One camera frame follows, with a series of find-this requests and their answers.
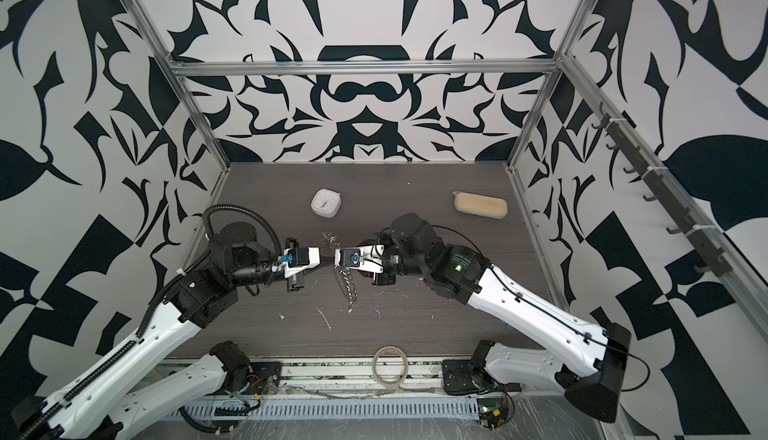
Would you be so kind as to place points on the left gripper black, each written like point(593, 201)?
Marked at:
point(292, 281)

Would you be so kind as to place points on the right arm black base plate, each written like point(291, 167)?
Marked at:
point(462, 378)

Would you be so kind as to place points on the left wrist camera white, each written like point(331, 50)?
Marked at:
point(297, 260)

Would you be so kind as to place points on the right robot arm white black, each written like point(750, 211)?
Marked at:
point(584, 361)

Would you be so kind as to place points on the white slotted cable duct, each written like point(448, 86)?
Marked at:
point(459, 408)

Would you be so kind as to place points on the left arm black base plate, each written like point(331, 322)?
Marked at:
point(262, 377)

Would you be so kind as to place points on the green lit circuit board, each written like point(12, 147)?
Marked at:
point(495, 412)

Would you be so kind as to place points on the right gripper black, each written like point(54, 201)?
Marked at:
point(385, 278)

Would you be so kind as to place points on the white square timer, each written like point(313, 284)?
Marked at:
point(326, 203)

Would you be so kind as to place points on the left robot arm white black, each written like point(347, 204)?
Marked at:
point(243, 251)

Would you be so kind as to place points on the clear tape roll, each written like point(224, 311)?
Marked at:
point(390, 367)

